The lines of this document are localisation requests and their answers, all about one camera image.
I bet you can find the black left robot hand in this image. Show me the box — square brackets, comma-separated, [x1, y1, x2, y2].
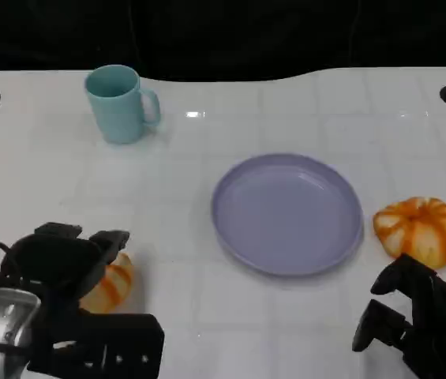
[0, 222, 165, 377]

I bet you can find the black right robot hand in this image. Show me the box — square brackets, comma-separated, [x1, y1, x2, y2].
[351, 253, 446, 379]

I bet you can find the orange white toy bread roll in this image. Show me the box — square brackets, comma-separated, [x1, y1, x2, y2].
[372, 196, 446, 269]
[77, 252, 135, 315]

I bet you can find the pale green mug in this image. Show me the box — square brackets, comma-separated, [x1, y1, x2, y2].
[84, 64, 162, 145]

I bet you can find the lilac plate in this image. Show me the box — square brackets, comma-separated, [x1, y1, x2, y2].
[211, 152, 365, 277]

